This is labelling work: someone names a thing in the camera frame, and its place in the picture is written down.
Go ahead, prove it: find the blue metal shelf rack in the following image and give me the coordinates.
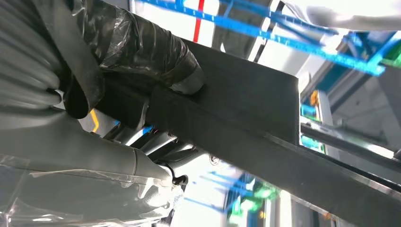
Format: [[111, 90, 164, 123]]
[[134, 0, 386, 78]]

